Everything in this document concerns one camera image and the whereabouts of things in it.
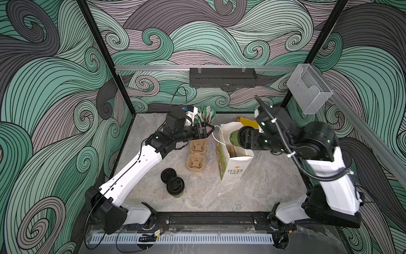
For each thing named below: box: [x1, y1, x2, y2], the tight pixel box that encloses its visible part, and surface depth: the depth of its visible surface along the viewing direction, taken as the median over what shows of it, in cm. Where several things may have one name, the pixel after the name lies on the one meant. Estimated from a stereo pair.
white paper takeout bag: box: [215, 121, 255, 181], surface depth 77 cm
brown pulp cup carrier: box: [186, 139, 207, 173], surface depth 92 cm
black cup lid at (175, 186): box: [165, 176, 186, 196], surface depth 75 cm
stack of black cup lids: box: [160, 167, 178, 185], surface depth 88 cm
